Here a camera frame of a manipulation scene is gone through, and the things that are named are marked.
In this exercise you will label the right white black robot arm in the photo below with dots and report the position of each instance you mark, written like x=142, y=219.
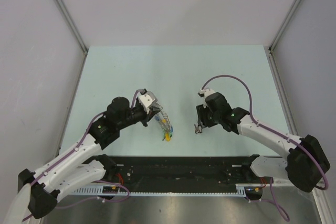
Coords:
x=304, y=161

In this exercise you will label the aluminium frame post right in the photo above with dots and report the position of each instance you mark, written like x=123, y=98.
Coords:
x=288, y=17

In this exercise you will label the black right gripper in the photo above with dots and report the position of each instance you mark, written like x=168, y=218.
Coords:
x=202, y=120

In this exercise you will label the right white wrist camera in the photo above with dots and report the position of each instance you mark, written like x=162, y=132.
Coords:
x=203, y=93

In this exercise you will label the white slotted cable duct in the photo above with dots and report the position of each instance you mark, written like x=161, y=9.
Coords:
x=109, y=190

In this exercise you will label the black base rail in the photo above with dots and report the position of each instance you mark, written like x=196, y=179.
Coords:
x=158, y=172

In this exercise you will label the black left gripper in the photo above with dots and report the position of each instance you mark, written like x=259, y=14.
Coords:
x=147, y=117

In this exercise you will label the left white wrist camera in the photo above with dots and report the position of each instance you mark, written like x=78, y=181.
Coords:
x=147, y=99

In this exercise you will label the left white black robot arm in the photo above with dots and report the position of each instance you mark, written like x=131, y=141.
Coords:
x=50, y=183

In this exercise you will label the black key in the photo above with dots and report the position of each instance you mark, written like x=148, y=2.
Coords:
x=198, y=128

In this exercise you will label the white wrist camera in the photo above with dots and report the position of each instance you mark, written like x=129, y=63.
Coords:
x=203, y=93
x=147, y=99

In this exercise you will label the aluminium frame post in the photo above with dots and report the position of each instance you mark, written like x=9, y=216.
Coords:
x=71, y=25
x=288, y=17

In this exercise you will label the metal keyring with coloured tags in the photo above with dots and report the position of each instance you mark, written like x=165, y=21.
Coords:
x=163, y=120

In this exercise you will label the aluminium frame post left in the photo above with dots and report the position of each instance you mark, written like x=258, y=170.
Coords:
x=71, y=25

